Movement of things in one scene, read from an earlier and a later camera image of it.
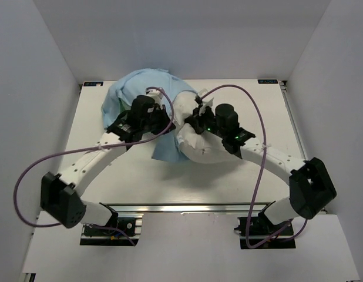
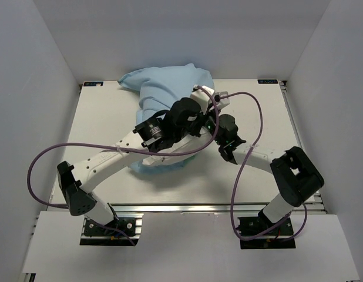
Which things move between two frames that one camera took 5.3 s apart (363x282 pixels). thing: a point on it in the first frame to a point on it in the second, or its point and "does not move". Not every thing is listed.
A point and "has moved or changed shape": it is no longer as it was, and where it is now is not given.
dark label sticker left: (93, 84) does not move
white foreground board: (188, 247) does not move
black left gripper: (161, 110) to (201, 117)
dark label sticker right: (269, 81) does not move
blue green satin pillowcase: (128, 84) to (162, 87)
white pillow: (205, 146) has moved or changed shape
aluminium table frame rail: (283, 86) does not move
